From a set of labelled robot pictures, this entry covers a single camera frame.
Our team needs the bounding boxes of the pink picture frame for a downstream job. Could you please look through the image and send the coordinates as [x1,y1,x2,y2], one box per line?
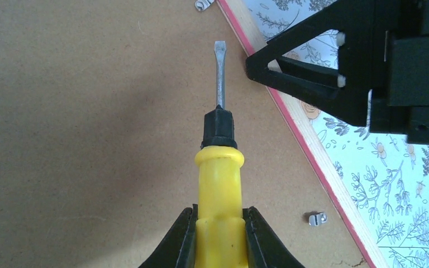
[0,1,387,267]

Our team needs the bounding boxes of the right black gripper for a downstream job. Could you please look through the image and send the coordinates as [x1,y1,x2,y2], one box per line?
[246,1,429,145]

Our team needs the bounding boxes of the floral table mat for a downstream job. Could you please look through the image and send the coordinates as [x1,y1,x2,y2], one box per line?
[246,1,429,267]

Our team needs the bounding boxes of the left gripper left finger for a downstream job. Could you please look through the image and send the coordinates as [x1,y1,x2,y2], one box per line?
[139,204,198,268]

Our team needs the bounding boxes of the metal frame clip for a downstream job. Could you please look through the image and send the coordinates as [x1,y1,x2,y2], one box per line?
[308,212,328,227]
[194,0,215,12]

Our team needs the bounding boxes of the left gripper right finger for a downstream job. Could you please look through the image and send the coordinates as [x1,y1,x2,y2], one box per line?
[243,207,304,268]

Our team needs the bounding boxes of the yellow screwdriver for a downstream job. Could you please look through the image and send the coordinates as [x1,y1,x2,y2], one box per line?
[194,41,248,267]

